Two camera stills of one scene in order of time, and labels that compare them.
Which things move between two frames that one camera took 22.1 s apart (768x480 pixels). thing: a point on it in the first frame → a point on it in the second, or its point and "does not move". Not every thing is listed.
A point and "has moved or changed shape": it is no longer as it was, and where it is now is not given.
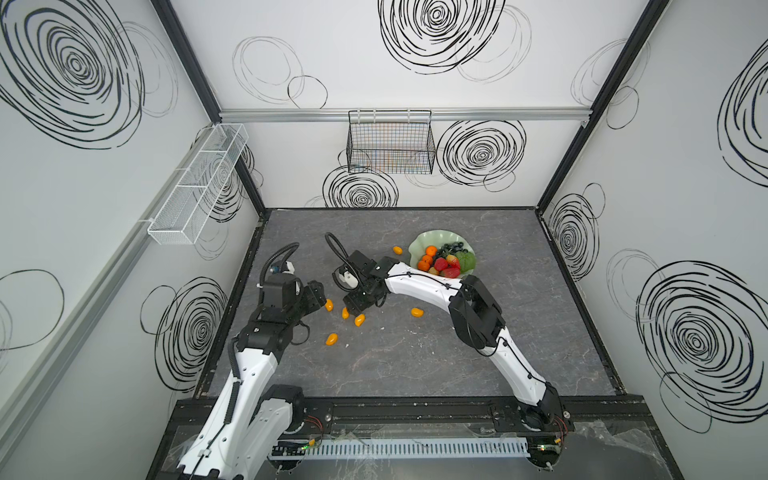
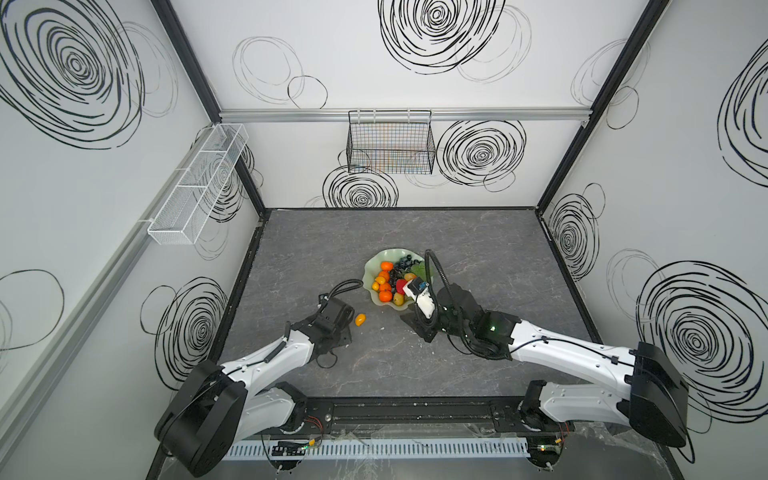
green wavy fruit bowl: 436,238 has moved or changed shape
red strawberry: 440,264 has moved or changed shape
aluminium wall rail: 435,114 does not move
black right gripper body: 361,294 → 420,321
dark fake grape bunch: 448,249 has moved or changed shape
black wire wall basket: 391,142 does not move
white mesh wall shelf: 184,213 does not move
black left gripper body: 310,294 → 341,312
